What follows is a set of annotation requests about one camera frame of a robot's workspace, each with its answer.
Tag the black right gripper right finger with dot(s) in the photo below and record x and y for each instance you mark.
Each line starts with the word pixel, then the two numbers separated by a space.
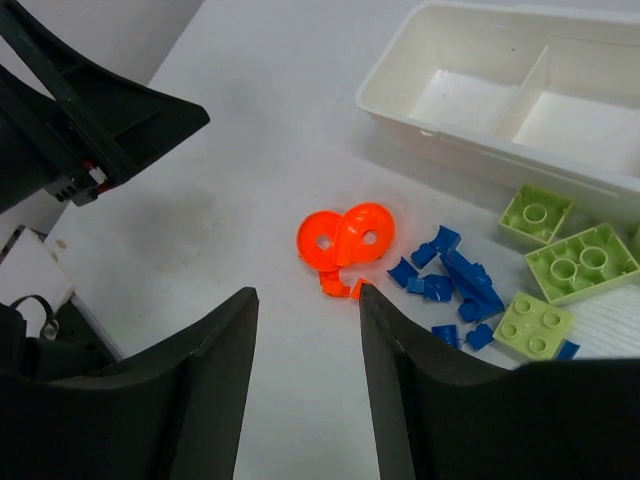
pixel 440 413

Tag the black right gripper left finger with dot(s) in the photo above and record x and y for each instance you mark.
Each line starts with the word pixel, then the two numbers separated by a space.
pixel 172 411

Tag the large blue arch lego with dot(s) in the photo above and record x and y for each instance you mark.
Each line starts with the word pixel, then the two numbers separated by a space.
pixel 480 300

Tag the green studded square lego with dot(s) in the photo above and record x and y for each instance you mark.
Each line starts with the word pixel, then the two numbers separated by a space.
pixel 533 328

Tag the orange dome lego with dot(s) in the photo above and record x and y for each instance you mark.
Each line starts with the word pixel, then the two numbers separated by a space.
pixel 316 241
pixel 364 234

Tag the green long lego upside-down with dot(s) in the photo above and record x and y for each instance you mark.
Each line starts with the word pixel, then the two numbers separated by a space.
pixel 582 265

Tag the green square lego upside-down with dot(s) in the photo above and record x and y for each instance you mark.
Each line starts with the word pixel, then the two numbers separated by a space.
pixel 535 216

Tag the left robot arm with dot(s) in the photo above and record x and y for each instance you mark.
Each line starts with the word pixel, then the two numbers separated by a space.
pixel 91 132

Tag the blue lego tile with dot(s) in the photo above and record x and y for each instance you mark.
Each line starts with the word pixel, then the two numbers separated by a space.
pixel 480 337

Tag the small orange lego tile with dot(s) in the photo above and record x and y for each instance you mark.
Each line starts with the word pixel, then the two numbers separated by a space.
pixel 356 290

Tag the small blue lego piece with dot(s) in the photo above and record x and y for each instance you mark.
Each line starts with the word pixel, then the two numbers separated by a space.
pixel 402 273

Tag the small orange lego piece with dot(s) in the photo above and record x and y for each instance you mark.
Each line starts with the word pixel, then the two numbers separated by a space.
pixel 332 285

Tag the white three-compartment plastic tray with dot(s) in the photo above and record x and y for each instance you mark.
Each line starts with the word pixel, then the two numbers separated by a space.
pixel 515 94

